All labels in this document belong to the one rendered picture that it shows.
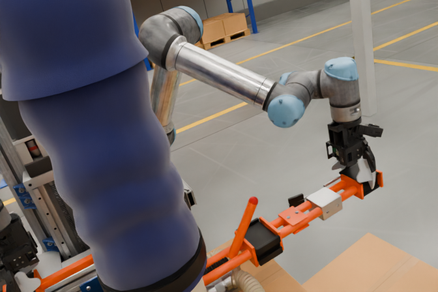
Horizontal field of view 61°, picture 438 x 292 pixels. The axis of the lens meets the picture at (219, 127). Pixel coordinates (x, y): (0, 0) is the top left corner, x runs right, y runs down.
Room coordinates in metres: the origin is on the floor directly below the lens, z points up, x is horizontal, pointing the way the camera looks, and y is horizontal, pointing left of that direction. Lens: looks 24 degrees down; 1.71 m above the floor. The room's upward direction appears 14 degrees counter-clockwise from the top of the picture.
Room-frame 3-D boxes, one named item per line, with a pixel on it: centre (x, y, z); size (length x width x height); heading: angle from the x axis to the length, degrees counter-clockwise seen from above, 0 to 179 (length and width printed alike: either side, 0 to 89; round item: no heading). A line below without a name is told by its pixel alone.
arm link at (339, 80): (0.86, -0.32, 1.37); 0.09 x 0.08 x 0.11; 58
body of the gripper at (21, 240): (0.76, 0.56, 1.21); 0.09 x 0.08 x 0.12; 113
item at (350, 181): (0.86, -0.35, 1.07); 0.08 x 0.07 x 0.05; 113
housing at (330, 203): (0.81, -0.22, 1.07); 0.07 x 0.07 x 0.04; 23
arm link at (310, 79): (0.90, -0.23, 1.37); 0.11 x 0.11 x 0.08; 58
